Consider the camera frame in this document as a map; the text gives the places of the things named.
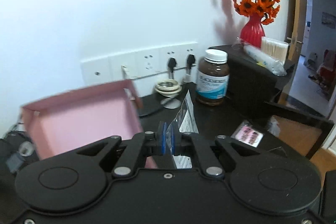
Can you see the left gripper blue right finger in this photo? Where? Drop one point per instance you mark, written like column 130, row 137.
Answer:
column 175, row 139

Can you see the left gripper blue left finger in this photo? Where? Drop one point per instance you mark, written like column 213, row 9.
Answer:
column 161, row 138

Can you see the pink nail sticker packet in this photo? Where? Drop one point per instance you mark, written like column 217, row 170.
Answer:
column 247, row 134

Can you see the black power plug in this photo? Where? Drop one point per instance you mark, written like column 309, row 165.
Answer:
column 171, row 66
column 189, row 64

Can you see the brown supplement bottle white cap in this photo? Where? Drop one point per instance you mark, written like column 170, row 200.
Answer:
column 212, row 77

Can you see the black side cabinet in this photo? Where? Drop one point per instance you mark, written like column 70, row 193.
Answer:
column 251, row 82

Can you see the pink cardboard box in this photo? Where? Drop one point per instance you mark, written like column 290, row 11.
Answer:
column 70, row 120

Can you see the clear plastic wrapped roll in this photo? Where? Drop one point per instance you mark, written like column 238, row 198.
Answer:
column 273, row 65

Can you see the red vase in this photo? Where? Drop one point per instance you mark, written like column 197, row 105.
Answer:
column 253, row 31

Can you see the cotton swab box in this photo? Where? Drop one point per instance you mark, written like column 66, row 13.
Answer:
column 275, row 48

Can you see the wooden door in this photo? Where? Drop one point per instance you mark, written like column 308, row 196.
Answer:
column 297, row 25

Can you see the white wall socket panel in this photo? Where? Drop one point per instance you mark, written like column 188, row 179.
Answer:
column 143, row 62

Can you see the white cable plug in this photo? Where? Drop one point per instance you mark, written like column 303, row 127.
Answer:
column 125, row 72

